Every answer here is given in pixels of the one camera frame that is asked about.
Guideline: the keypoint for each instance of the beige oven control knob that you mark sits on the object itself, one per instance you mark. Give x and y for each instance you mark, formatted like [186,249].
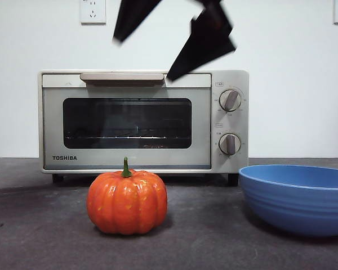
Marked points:
[230,100]
[230,144]

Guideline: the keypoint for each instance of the white Toshiba toaster oven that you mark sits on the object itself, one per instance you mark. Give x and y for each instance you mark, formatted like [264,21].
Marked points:
[231,166]

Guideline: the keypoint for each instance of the orange pumpkin green stem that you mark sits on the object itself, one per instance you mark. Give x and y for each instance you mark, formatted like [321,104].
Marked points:
[126,205]

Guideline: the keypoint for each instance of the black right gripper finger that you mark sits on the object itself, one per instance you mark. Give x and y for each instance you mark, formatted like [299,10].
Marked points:
[205,45]
[132,17]

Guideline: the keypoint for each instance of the blue ribbed bowl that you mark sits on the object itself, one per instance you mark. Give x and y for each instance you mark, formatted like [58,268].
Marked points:
[298,208]

